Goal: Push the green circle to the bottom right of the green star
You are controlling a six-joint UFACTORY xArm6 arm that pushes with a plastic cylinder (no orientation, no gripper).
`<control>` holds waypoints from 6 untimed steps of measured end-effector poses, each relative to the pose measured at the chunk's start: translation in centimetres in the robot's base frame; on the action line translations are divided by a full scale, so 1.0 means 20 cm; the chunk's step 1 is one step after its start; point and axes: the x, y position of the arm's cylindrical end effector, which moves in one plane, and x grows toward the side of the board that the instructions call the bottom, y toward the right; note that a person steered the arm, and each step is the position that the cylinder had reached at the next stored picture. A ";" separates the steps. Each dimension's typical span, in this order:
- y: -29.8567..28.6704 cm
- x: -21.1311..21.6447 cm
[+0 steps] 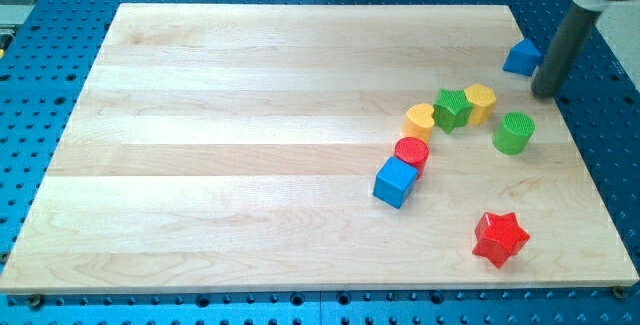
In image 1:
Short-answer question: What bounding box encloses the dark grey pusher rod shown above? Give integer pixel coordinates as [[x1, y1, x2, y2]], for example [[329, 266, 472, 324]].
[[530, 4, 602, 99]]

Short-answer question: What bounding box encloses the green cylinder block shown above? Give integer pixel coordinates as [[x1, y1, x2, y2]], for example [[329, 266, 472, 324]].
[[493, 112, 536, 155]]

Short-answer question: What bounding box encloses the robot arm with black band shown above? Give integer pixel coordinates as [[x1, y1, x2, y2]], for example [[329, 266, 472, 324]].
[[531, 0, 630, 99]]

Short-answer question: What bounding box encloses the green star block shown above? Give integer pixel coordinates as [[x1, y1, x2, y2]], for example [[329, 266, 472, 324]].
[[433, 89, 473, 133]]

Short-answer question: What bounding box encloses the red star block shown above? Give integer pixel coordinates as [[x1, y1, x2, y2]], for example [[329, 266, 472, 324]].
[[472, 212, 530, 269]]

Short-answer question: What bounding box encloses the blue triangle block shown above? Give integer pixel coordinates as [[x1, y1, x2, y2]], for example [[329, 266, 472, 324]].
[[502, 38, 542, 76]]

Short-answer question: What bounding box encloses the yellow hexagon block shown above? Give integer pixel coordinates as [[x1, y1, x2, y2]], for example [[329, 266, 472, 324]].
[[464, 84, 497, 125]]

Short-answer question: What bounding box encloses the yellow heart block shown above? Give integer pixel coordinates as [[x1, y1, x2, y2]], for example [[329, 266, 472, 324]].
[[401, 103, 435, 143]]

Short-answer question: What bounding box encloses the red cylinder block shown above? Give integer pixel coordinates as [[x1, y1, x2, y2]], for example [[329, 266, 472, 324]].
[[394, 137, 430, 179]]

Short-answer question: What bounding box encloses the blue cube block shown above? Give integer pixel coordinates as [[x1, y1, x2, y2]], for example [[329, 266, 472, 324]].
[[373, 157, 418, 209]]

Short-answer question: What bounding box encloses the light wooden board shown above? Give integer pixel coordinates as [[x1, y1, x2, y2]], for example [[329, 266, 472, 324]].
[[1, 4, 638, 295]]

